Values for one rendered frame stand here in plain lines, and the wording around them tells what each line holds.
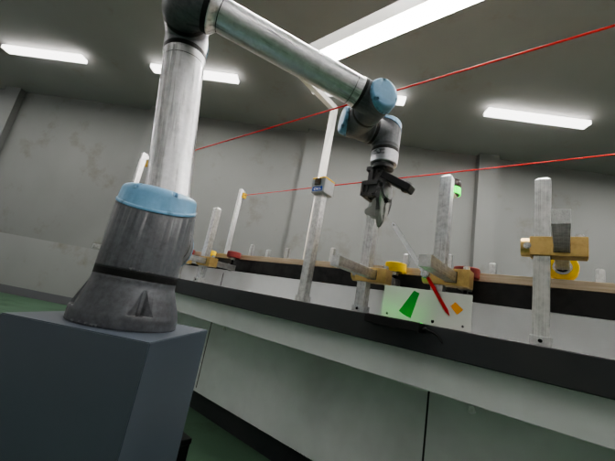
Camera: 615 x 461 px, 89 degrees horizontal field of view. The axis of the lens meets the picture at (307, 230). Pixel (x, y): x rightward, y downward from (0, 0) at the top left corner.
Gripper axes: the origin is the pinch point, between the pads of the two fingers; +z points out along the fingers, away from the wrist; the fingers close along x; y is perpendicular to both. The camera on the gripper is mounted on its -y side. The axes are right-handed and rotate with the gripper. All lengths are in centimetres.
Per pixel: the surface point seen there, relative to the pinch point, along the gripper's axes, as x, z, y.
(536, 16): -186, -248, -25
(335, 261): 14.0, 15.6, 5.3
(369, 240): -10.0, 3.0, 8.9
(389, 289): -9.4, 19.5, -1.2
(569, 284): -32, 9, -46
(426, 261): 13.5, 13.9, -19.8
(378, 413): -32, 63, 7
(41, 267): -40, 52, 591
